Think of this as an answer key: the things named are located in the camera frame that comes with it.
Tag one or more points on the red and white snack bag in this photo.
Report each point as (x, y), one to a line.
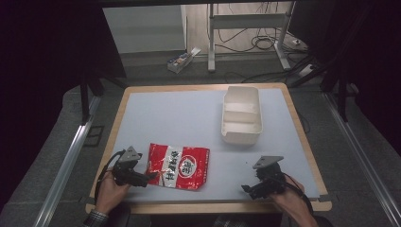
(179, 166)

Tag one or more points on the person's left hand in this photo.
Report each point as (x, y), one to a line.
(110, 192)

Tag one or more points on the black stand leg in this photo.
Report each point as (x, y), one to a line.
(85, 101)
(342, 94)

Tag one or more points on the white plastic bin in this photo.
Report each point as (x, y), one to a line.
(241, 114)

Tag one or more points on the aluminium rail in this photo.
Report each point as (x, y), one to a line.
(362, 157)
(64, 170)

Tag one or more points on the white metal stand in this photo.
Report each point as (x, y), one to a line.
(246, 28)

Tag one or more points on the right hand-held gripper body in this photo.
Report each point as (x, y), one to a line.
(268, 181)

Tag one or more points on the small open cardboard box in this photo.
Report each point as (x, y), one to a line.
(182, 60)

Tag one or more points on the white power strip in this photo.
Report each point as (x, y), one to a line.
(306, 70)

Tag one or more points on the person's right hand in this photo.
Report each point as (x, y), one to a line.
(291, 198)

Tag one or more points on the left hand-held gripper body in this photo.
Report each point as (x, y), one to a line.
(126, 167)

